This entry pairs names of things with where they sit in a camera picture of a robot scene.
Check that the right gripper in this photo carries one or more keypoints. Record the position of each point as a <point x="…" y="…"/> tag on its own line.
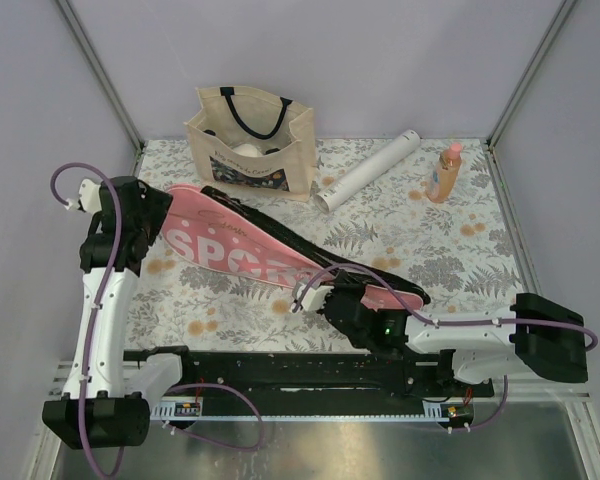
<point x="344" y="287"/>

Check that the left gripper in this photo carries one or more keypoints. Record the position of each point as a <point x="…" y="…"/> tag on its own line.
<point x="158" y="202"/>

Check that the pink racket cover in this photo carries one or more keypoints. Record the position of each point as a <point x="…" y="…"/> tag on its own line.
<point x="210" y="229"/>

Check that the white shuttlecock tube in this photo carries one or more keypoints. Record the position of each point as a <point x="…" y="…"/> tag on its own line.
<point x="342" y="189"/>

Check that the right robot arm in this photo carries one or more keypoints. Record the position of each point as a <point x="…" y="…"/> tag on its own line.
<point x="532" y="335"/>

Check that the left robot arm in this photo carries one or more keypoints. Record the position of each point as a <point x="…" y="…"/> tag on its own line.
<point x="99" y="406"/>

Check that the white item inside bag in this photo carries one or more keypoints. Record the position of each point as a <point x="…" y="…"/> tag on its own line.
<point x="248" y="150"/>

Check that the beige canvas tote bag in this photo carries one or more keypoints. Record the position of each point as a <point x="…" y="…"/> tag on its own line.
<point x="249" y="138"/>

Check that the peach lotion bottle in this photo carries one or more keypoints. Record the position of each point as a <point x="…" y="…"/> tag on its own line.
<point x="445" y="173"/>

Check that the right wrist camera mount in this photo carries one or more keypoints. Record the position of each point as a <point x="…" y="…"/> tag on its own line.
<point x="308" y="298"/>

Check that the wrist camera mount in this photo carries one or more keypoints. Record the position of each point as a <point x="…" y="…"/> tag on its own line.
<point x="88" y="199"/>
<point x="308" y="298"/>

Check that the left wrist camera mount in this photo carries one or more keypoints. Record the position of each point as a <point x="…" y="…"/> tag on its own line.
<point x="88" y="199"/>

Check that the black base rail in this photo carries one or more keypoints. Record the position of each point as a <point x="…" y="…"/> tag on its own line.
<point x="294" y="386"/>

